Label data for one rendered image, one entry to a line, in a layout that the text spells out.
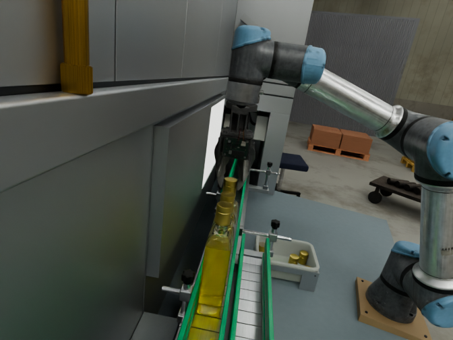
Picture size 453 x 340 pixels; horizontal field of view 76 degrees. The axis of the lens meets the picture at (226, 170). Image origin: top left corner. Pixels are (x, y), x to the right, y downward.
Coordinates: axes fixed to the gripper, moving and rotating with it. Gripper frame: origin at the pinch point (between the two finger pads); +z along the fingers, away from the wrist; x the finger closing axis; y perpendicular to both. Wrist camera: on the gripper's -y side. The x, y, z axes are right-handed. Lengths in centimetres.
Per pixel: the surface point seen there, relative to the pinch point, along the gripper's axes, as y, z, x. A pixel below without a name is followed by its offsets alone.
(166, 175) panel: 16.3, -5.7, -12.0
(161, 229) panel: 16.4, 6.4, -12.2
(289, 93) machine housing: -98, -19, 22
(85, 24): 42, -29, -13
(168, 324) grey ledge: 18.8, 28.8, -8.5
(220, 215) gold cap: 13.2, 2.6, -0.7
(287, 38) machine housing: -98, -46, 15
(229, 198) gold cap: 7.4, 1.0, 0.6
